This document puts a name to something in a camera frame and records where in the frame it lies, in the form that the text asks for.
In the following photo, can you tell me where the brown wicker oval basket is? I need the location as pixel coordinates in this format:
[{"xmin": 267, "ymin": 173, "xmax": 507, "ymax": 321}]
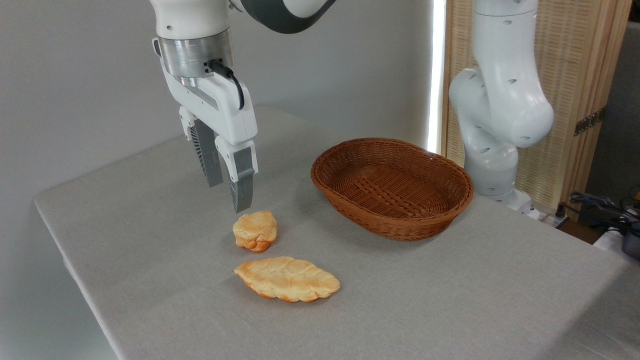
[{"xmin": 310, "ymin": 137, "xmax": 475, "ymax": 242}]

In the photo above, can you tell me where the dark grey device box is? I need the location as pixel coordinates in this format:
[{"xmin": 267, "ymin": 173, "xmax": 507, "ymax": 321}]
[{"xmin": 621, "ymin": 222, "xmax": 640, "ymax": 261}]

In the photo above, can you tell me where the dark metal screen hinge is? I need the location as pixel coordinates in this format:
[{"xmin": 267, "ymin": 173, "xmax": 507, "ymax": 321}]
[{"xmin": 573, "ymin": 107, "xmax": 607, "ymax": 137}]

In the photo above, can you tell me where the black cable bundle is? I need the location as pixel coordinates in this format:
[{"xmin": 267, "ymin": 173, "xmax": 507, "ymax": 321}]
[{"xmin": 555, "ymin": 190, "xmax": 640, "ymax": 236}]

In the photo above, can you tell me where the grey fabric tablecloth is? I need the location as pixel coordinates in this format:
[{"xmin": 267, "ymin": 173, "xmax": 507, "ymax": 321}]
[{"xmin": 33, "ymin": 104, "xmax": 640, "ymax": 360}]

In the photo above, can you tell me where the white power strip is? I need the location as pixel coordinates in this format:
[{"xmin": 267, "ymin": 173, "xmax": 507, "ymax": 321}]
[{"xmin": 538, "ymin": 210, "xmax": 571, "ymax": 228}]

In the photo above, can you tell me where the long braided bread loaf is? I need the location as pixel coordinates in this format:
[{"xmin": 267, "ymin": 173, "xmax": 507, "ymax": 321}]
[{"xmin": 233, "ymin": 256, "xmax": 342, "ymax": 304}]

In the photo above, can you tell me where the silver wrist flange ring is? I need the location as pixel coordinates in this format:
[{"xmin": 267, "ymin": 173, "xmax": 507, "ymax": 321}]
[{"xmin": 156, "ymin": 29, "xmax": 235, "ymax": 87}]

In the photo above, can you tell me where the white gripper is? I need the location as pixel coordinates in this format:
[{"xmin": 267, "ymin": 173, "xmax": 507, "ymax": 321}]
[{"xmin": 160, "ymin": 66, "xmax": 260, "ymax": 214}]

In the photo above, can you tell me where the small round bread roll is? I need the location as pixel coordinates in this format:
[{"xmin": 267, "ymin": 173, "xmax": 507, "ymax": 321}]
[{"xmin": 232, "ymin": 210, "xmax": 279, "ymax": 253}]

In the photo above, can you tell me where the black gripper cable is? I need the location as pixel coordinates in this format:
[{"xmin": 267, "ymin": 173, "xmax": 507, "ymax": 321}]
[{"xmin": 207, "ymin": 59, "xmax": 246, "ymax": 111}]

